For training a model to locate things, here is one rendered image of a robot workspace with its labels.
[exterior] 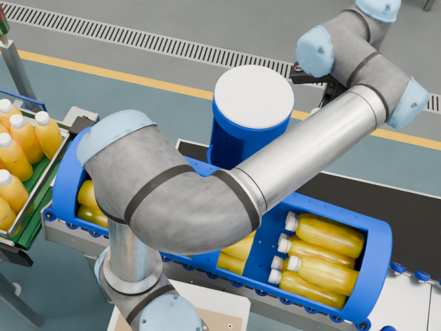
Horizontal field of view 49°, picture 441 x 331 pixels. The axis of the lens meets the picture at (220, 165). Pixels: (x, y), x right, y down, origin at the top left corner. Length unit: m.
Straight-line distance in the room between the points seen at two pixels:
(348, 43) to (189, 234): 0.41
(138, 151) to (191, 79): 2.46
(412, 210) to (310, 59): 1.95
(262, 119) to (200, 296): 0.67
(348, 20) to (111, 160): 0.45
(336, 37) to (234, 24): 2.64
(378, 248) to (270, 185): 0.67
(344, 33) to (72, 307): 1.94
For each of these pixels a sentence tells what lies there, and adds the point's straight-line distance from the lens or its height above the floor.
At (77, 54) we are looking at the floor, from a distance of 3.25.
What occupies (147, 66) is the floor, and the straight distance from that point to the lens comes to 3.13.
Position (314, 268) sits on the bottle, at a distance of 1.30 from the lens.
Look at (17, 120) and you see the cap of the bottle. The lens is 1.57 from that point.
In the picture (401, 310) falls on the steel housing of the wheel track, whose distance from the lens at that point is 1.58.
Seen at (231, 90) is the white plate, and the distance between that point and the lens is 1.68.
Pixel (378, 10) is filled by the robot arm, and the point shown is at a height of 1.80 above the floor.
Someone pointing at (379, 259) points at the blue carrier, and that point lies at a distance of 1.26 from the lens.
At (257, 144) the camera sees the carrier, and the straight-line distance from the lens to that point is 1.68.
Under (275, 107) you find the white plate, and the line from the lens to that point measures 1.66.
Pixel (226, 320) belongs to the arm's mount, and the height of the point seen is 1.16.
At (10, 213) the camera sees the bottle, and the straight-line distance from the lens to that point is 1.52.
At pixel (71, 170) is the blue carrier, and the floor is 1.22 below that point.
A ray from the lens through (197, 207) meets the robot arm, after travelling 0.59.
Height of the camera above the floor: 2.32
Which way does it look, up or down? 59 degrees down
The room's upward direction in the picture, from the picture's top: 9 degrees clockwise
